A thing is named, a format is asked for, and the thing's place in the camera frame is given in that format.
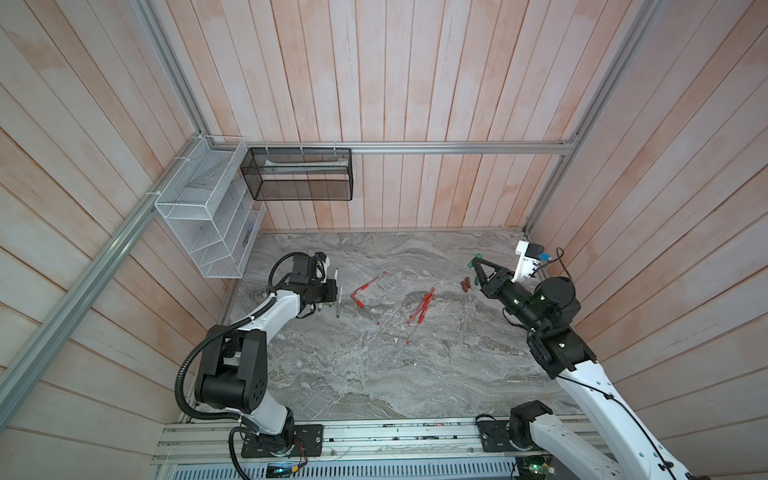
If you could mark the red gel pen cluster one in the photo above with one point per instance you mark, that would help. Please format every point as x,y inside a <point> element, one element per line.
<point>425,300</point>

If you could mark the aluminium mounting rail front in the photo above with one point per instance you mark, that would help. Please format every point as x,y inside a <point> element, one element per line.
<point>342,440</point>

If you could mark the red gel pen top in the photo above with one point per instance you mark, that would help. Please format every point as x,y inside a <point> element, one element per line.
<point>368,284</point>

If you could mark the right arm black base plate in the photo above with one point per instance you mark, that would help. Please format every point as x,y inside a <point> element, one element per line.
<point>494,436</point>

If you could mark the red gel pen short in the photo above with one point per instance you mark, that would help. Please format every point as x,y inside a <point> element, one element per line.
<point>365,310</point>

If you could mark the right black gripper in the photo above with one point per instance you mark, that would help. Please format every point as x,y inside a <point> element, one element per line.
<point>501,278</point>

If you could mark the red gel pen cluster two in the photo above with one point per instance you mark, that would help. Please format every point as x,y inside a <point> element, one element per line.
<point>419,312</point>

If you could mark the aluminium frame rail back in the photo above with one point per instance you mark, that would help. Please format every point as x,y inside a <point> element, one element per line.
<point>430,147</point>

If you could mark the green circuit board left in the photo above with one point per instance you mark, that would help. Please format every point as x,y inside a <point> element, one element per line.
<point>281,470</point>

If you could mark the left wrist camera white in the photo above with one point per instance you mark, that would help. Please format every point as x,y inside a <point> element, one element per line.
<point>321,266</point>

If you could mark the red gel pen cluster three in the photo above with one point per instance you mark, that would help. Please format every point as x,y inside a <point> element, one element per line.
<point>415,324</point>

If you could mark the aluminium frame rail left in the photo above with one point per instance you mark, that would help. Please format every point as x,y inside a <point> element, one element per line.
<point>38,353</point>

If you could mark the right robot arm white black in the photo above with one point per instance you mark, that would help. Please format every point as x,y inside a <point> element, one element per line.
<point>546,313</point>

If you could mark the green circuit board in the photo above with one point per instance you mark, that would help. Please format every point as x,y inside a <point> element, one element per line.
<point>533,468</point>
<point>281,470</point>

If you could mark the aluminium frame rail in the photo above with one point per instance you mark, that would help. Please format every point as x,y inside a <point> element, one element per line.
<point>430,147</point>
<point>38,353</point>

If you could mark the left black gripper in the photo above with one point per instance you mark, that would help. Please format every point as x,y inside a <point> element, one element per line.
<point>331,291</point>

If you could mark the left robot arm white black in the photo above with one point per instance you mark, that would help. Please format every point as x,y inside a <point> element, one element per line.
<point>233,372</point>

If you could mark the white wire mesh shelf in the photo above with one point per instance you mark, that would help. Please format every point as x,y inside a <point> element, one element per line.
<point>208,206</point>

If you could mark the green circuit board right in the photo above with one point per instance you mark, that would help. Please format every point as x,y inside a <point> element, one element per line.
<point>533,468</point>

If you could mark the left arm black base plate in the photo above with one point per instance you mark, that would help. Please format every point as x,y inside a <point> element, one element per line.
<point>304,440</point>

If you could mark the black mesh basket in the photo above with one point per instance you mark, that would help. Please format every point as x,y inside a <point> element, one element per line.
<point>298,173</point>

